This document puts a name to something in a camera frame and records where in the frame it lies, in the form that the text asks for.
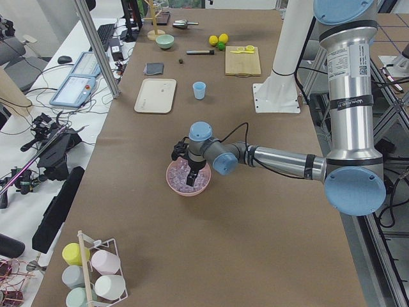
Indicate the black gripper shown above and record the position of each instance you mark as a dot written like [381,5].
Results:
[195,164]

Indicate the blue plastic cup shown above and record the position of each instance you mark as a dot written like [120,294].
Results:
[199,89]

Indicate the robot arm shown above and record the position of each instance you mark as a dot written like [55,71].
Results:
[352,172]

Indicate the pink cup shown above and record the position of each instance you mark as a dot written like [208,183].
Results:
[106,263]

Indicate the white cup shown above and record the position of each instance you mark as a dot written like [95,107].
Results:
[110,287]

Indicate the yellow cup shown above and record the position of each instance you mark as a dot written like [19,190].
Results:
[71,254]

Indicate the wooden cup tree stand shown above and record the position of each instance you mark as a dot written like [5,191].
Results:
[155,11]

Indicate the steel ice scoop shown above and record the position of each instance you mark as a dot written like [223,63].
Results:
[183,24]

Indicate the grey cup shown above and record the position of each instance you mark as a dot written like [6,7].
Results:
[73,277]

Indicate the mint cup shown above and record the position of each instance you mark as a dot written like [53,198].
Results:
[77,298]

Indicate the pink bowl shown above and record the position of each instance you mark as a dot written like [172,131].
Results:
[188,188]

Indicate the cream rabbit tray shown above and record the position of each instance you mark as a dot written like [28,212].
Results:
[155,96]

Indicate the grey folded cloth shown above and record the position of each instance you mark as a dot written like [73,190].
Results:
[153,69]

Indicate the bamboo cutting board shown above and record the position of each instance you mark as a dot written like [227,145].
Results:
[242,65]

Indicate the green lime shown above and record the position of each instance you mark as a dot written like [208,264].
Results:
[221,46]

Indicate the green bowl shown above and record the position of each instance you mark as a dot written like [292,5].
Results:
[165,41]

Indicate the yellow lemon upper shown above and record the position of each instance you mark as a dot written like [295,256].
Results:
[213,40]

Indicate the yellow lemon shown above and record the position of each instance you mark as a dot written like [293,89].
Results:
[213,40]
[223,38]

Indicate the yellow lemon lower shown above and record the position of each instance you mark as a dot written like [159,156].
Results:
[223,38]

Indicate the teach pendant near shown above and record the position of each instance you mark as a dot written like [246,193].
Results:
[74,91]

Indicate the teach pendant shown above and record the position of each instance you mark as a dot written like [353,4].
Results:
[86,64]
[74,91]

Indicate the teach pendant far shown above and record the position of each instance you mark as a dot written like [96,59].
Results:
[86,64]

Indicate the black power box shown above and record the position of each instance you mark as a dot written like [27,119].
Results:
[116,49]

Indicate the dark tray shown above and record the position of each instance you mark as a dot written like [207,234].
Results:
[163,19]

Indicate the black bar device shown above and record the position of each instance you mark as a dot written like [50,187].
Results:
[57,211]

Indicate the black keyboard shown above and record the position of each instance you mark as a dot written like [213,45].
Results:
[105,33]

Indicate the black computer mouse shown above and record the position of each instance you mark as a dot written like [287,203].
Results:
[64,60]

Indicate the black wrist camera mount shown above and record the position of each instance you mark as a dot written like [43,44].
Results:
[181,149]

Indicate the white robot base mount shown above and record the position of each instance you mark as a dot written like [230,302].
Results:
[278,93]

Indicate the white wire cup rack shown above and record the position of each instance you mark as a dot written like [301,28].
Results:
[88,246]

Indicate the aluminium frame post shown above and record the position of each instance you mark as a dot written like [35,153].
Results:
[94,41]

